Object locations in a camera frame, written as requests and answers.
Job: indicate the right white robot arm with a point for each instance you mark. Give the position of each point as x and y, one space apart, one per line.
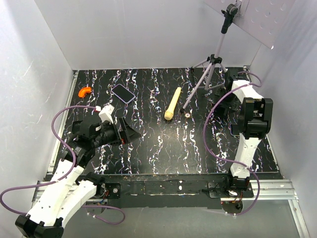
254 123

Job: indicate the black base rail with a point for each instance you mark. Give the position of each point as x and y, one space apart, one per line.
172 191

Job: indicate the perforated grey board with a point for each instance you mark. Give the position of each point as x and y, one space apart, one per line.
262 19

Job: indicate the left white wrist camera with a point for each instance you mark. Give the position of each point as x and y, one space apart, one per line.
105 113

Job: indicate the cream toy microphone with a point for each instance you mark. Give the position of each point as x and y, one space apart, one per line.
168 115

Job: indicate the orange curved plastic piece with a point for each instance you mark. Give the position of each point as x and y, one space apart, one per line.
84 91

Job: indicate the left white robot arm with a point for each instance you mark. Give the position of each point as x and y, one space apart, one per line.
49 216

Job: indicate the purple cased smartphone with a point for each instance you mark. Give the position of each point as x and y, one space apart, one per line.
122 93

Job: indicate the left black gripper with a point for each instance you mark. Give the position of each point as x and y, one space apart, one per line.
127 135

